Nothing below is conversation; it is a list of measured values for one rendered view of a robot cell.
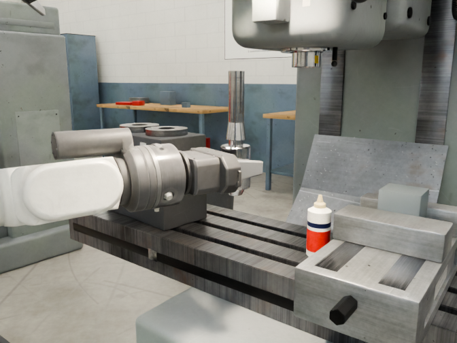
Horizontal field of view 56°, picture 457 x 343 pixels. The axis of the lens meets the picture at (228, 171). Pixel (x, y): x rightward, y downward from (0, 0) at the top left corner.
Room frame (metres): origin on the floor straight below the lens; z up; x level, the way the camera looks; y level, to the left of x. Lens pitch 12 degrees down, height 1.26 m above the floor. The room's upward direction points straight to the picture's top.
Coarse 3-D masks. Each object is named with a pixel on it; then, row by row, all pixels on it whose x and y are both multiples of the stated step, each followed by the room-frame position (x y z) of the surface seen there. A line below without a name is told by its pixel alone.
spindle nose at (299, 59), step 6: (294, 54) 0.72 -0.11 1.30; (300, 54) 0.71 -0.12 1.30; (306, 54) 0.70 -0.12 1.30; (312, 54) 0.70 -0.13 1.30; (318, 54) 0.71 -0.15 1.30; (294, 60) 0.71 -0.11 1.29; (300, 60) 0.71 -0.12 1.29; (306, 60) 0.70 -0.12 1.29; (312, 60) 0.70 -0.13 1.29; (318, 60) 0.71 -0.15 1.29; (294, 66) 0.71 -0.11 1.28; (300, 66) 0.71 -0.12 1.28; (306, 66) 0.70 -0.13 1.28; (312, 66) 0.70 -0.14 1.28; (318, 66) 0.71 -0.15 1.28
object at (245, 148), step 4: (224, 144) 0.66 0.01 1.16; (244, 144) 0.66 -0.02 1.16; (220, 148) 0.65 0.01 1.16; (224, 148) 0.63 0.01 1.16; (228, 148) 0.63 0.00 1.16; (232, 148) 0.63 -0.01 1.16; (236, 148) 0.63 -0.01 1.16; (240, 148) 0.63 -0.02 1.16; (244, 148) 0.63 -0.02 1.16; (248, 148) 0.64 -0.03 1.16; (228, 152) 0.63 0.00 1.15; (232, 152) 0.63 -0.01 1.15; (236, 152) 0.63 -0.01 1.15; (240, 152) 0.63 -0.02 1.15; (244, 152) 0.63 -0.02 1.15; (248, 152) 0.64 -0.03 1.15
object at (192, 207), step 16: (144, 128) 0.93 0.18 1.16; (160, 128) 0.91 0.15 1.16; (176, 128) 0.90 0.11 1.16; (144, 144) 0.85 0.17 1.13; (176, 144) 0.84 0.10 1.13; (192, 144) 0.87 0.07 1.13; (160, 208) 0.82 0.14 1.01; (176, 208) 0.84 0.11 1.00; (192, 208) 0.87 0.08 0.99; (160, 224) 0.82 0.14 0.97; (176, 224) 0.84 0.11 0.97
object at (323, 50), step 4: (284, 48) 0.71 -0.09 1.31; (288, 48) 0.70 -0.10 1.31; (292, 48) 0.69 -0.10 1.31; (296, 48) 0.69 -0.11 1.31; (300, 48) 0.69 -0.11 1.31; (304, 48) 0.69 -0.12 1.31; (308, 48) 0.68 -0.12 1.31; (312, 48) 0.68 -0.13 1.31; (316, 48) 0.68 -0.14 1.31; (320, 48) 0.69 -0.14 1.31; (324, 48) 0.69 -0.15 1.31; (328, 48) 0.70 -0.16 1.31; (332, 48) 0.71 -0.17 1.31; (284, 52) 0.74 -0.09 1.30; (288, 52) 0.74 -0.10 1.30; (324, 52) 0.74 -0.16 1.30; (328, 52) 0.74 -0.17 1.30
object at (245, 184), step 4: (236, 156) 0.63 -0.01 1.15; (240, 156) 0.63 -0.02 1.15; (244, 156) 0.63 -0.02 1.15; (248, 156) 0.64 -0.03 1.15; (244, 180) 0.63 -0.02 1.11; (248, 180) 0.64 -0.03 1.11; (244, 184) 0.63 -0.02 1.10; (248, 184) 0.64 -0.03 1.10; (240, 188) 0.63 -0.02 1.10; (244, 188) 0.63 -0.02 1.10; (248, 188) 0.64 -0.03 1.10
